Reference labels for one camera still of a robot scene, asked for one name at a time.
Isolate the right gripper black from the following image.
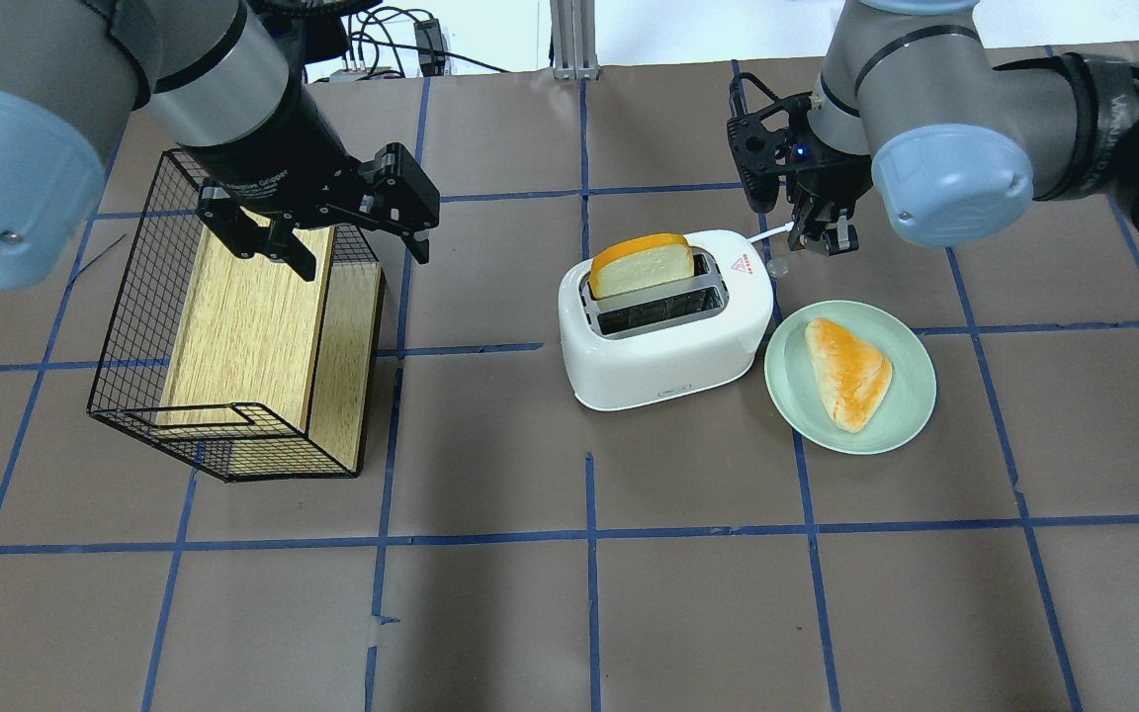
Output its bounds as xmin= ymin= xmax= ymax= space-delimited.
xmin=787 ymin=138 xmax=872 ymax=256

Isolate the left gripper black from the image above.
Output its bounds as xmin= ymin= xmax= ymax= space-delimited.
xmin=196 ymin=95 xmax=440 ymax=283

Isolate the white two-slot toaster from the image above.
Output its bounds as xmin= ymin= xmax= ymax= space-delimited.
xmin=557 ymin=229 xmax=772 ymax=411

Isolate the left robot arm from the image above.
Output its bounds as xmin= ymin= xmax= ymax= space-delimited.
xmin=0 ymin=1 xmax=440 ymax=290

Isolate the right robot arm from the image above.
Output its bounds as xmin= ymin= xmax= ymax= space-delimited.
xmin=771 ymin=1 xmax=1139 ymax=255

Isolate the bread slice in toaster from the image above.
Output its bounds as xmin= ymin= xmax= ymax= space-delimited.
xmin=588 ymin=231 xmax=695 ymax=301

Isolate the triangular bread on plate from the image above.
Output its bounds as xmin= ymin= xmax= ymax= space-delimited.
xmin=804 ymin=318 xmax=894 ymax=433

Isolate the wooden box in basket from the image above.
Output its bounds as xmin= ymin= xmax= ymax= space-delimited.
xmin=151 ymin=224 xmax=383 ymax=481

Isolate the light green plate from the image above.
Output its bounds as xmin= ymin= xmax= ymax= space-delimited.
xmin=763 ymin=301 xmax=937 ymax=455

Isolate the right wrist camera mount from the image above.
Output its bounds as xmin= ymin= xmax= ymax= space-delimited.
xmin=726 ymin=72 xmax=816 ymax=215

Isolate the black wire basket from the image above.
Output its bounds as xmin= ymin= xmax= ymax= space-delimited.
xmin=87 ymin=149 xmax=384 ymax=483

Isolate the aluminium frame post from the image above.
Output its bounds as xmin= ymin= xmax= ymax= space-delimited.
xmin=550 ymin=0 xmax=600 ymax=81

